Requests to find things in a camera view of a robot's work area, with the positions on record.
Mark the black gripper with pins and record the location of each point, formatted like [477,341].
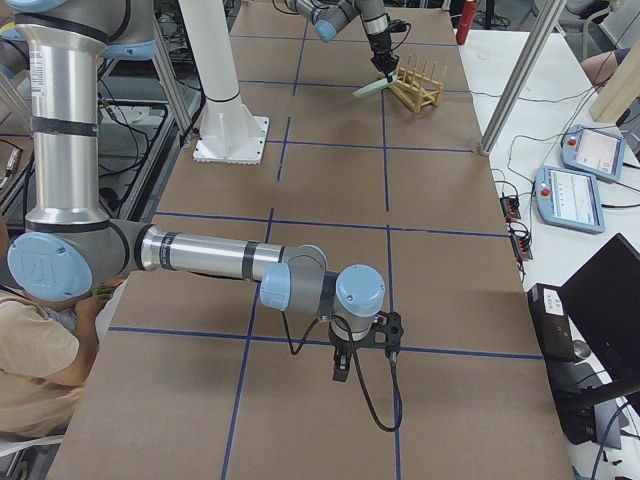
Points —
[342,347]
[380,46]

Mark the pale green plate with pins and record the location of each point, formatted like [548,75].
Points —
[372,88]

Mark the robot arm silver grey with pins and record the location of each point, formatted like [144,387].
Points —
[71,244]
[329,20]

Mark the wooden dish rack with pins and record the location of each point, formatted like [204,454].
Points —
[420,82]

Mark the red cylinder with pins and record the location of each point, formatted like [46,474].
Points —
[466,20]

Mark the small orange black connector box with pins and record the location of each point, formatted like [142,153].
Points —
[510,203]

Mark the teach pendant near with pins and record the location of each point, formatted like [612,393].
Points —
[569,199]

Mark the teach pendant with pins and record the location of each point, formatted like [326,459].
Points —
[593,151]
[569,199]

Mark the black computer box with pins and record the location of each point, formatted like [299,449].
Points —
[552,326]

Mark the teach pendant far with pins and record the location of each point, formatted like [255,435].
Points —
[593,151]

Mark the wooden beam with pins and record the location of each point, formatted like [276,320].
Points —
[620,90]

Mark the black monitor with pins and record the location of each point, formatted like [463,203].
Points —
[602,300]

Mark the seated person beige clothes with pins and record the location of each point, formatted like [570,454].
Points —
[47,352]

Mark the white pedestal column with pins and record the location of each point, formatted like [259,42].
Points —
[228,131]

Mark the aluminium frame post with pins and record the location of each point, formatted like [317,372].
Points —
[527,59]

